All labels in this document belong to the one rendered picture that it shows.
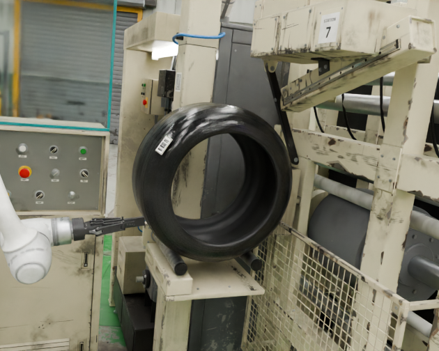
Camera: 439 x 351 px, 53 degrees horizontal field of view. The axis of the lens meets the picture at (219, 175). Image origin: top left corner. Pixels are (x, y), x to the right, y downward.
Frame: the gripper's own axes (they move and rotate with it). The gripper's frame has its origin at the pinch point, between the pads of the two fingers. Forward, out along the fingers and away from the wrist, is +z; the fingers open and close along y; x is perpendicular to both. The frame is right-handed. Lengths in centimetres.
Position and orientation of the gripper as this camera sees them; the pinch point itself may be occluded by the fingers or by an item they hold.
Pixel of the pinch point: (134, 221)
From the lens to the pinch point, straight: 154.2
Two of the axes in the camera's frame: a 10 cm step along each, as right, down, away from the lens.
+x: 0.1, 9.7, 2.3
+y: -3.5, -2.1, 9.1
